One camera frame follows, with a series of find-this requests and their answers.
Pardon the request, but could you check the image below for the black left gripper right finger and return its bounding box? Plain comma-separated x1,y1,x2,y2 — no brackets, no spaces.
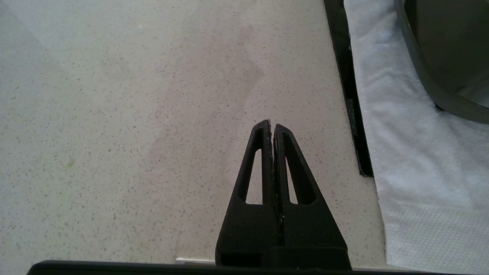
274,123,351,249

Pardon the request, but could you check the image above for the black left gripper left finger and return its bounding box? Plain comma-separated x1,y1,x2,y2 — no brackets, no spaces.
215,120,284,267

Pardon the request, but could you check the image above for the black rice cooker body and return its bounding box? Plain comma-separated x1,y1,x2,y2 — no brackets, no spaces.
393,0,489,125

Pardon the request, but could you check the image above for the white towel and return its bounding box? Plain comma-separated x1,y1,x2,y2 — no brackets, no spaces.
344,0,489,275

